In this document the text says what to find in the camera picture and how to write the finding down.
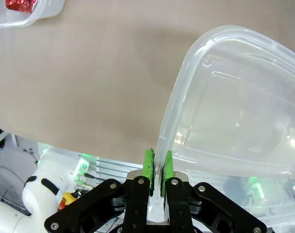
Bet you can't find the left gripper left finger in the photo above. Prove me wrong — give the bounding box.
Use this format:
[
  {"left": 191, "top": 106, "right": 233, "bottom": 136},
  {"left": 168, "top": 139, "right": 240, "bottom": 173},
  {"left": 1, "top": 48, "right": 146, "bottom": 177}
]
[{"left": 44, "top": 148, "right": 155, "bottom": 233}]

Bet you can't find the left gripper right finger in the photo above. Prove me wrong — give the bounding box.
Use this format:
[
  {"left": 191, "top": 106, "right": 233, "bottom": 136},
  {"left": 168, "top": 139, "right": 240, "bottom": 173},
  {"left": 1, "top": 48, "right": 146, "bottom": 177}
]
[{"left": 161, "top": 150, "right": 268, "bottom": 233}]

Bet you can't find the clear plastic bin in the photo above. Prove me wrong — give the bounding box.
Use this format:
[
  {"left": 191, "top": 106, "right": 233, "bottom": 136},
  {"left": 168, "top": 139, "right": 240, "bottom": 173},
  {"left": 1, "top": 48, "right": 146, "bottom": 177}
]
[
  {"left": 0, "top": 0, "right": 66, "bottom": 29},
  {"left": 147, "top": 24, "right": 295, "bottom": 223}
]

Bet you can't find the yellow emergency stop button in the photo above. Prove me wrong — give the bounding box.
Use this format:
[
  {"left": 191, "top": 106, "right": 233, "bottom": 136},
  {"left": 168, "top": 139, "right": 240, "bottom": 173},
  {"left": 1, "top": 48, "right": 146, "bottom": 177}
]
[{"left": 57, "top": 191, "right": 78, "bottom": 210}]

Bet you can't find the red crumpled foil wrapper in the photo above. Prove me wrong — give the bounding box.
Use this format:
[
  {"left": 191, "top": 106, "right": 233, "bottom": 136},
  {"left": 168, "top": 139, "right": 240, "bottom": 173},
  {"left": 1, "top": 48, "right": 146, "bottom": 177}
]
[{"left": 5, "top": 0, "right": 38, "bottom": 13}]

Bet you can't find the aluminium frame rail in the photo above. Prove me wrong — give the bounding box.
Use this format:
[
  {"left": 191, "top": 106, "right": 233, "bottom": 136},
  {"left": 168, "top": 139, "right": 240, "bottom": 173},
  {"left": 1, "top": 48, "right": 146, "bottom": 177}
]
[{"left": 95, "top": 156, "right": 145, "bottom": 182}]

